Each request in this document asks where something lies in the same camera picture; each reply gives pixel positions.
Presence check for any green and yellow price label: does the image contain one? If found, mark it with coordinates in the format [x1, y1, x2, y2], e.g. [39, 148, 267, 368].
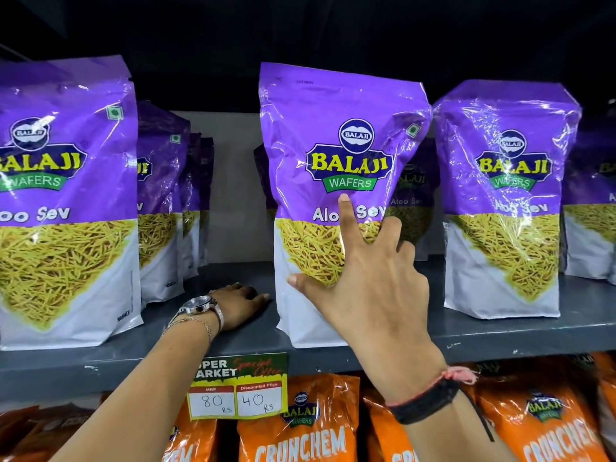
[186, 352, 289, 422]

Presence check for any pink thread bracelet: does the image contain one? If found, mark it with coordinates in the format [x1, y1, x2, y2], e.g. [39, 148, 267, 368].
[385, 365, 479, 408]

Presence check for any row of purple packets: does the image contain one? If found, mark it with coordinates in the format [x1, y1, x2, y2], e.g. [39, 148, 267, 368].
[0, 55, 616, 352]

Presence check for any person's right forearm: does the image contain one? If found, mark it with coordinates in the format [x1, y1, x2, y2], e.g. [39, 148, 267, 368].
[398, 380, 519, 462]

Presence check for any row of orange packets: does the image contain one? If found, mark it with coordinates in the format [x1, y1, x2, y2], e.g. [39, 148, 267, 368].
[0, 351, 616, 462]

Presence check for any black wristband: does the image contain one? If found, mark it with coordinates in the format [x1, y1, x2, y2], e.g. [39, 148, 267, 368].
[387, 377, 496, 443]

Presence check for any thin gold chain bracelet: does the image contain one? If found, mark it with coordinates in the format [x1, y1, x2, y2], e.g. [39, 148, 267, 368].
[161, 316, 214, 344]

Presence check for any purple noodle snack pouch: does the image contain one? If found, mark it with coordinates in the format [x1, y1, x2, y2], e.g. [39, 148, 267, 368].
[258, 62, 433, 350]

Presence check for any person's right hand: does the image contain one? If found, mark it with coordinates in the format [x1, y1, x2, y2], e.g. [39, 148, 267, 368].
[287, 193, 449, 406]

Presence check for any person's left hand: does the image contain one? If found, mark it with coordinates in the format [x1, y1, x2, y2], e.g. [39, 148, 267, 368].
[209, 282, 270, 332]

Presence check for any person's left forearm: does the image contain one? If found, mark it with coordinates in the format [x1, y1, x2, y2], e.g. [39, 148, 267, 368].
[50, 318, 213, 462]

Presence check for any grey metal shelf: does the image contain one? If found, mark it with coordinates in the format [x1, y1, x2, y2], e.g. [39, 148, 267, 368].
[0, 255, 616, 404]

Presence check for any silver wristwatch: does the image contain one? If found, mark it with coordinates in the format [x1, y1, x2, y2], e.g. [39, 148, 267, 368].
[166, 295, 226, 333]

